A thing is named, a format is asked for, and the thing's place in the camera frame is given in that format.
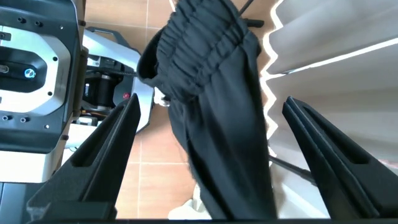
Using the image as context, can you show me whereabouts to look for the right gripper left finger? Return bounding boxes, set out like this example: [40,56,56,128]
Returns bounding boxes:
[26,93,141,220]

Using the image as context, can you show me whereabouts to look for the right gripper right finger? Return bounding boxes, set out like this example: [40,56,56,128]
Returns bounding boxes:
[282,95,398,218]

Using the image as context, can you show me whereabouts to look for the black shorts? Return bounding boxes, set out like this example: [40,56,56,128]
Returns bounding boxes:
[136,0,278,220]

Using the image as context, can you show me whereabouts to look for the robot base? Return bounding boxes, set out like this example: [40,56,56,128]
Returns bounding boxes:
[0,0,155,220]

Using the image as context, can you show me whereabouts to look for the beige curtain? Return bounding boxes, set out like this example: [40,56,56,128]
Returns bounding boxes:
[260,0,398,187]

